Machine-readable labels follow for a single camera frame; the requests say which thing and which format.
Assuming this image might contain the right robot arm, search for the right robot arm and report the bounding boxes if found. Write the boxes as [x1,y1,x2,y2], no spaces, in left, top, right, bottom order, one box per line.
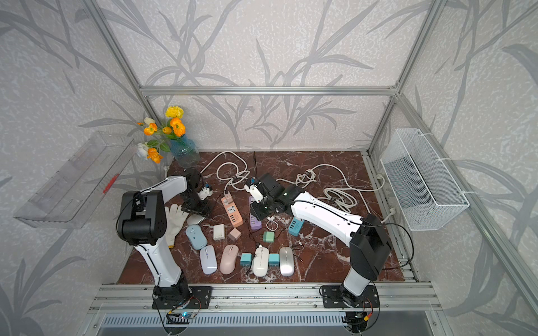
[244,174,392,299]

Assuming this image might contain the white power cord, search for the white power cord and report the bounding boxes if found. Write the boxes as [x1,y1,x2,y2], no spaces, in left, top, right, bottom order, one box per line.
[200,150,252,194]
[275,163,398,224]

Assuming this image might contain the lavender white wireless mouse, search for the lavender white wireless mouse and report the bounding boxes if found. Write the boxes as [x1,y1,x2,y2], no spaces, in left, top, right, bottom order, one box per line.
[200,245,218,275]

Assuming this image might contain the pink wireless mouse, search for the pink wireless mouse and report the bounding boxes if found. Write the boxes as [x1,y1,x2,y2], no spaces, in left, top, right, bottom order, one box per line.
[219,244,239,275]

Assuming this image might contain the silver wireless mouse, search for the silver wireless mouse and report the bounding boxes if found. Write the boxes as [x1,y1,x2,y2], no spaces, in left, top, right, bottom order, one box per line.
[279,246,294,277]

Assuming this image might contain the pink usb charger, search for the pink usb charger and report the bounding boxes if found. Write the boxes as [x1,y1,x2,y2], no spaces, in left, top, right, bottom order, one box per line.
[224,191,233,204]
[227,228,242,242]

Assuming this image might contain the light blue wireless mouse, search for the light blue wireless mouse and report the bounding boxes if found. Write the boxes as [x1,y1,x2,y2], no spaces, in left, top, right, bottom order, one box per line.
[186,225,207,251]

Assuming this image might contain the white work glove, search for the white work glove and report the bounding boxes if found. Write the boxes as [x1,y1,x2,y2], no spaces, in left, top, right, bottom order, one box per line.
[164,204,189,249]

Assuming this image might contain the clear plastic wall shelf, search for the clear plastic wall shelf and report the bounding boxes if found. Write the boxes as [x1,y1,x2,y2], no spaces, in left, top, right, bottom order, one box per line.
[14,132,137,229]

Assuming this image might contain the orange power strip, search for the orange power strip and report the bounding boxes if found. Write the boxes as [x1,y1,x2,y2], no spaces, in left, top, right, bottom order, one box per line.
[221,196,243,228]

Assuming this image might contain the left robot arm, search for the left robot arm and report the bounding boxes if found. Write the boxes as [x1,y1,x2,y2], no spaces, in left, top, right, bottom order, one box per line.
[116,168,212,300]

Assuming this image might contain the teal power strip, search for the teal power strip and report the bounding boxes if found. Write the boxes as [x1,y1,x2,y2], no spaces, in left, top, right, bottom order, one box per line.
[288,217,304,237]

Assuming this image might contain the green usb charger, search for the green usb charger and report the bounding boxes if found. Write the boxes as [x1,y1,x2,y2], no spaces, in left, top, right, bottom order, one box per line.
[263,231,275,244]

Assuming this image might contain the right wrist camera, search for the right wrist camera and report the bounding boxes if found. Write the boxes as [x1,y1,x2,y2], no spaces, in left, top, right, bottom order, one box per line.
[244,184,263,203]

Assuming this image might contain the white wire mesh basket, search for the white wire mesh basket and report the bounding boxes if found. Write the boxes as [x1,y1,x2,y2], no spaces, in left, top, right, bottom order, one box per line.
[381,128,469,232]

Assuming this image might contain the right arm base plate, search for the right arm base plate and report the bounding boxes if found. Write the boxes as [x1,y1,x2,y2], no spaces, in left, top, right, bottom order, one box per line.
[319,283,380,309]

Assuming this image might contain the white power cord right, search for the white power cord right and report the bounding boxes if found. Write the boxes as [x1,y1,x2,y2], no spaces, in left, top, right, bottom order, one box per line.
[275,163,398,224]

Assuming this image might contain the grey wireless mouse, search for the grey wireless mouse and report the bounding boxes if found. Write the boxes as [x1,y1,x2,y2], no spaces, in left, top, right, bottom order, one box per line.
[186,214,206,225]

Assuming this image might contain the orange yellow artificial flowers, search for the orange yellow artificial flowers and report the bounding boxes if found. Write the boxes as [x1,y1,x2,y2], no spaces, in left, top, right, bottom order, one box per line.
[136,106,186,164]

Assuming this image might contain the purple power strip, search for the purple power strip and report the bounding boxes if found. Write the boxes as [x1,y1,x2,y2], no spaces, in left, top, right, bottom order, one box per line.
[249,196,262,232]

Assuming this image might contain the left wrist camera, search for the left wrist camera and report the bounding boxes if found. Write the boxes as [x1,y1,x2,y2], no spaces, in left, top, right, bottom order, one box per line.
[198,186,213,200]

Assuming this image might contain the teal usb charger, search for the teal usb charger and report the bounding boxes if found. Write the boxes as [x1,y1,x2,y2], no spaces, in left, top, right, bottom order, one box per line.
[240,253,253,267]
[268,253,280,267]

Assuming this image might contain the blue glass vase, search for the blue glass vase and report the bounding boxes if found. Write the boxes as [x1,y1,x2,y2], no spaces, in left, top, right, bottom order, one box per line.
[170,135,200,169]

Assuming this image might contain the white usb charger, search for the white usb charger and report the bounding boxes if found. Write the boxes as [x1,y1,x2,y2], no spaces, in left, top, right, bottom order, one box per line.
[213,224,226,242]

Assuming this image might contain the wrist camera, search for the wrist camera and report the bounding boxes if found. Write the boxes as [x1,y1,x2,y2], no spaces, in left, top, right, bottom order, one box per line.
[244,184,263,203]
[198,186,213,200]

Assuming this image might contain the white power cord left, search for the white power cord left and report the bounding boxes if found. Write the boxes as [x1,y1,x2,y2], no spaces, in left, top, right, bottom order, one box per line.
[200,150,252,194]

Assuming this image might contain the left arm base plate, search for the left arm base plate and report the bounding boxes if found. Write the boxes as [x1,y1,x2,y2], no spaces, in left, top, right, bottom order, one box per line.
[151,286,213,311]

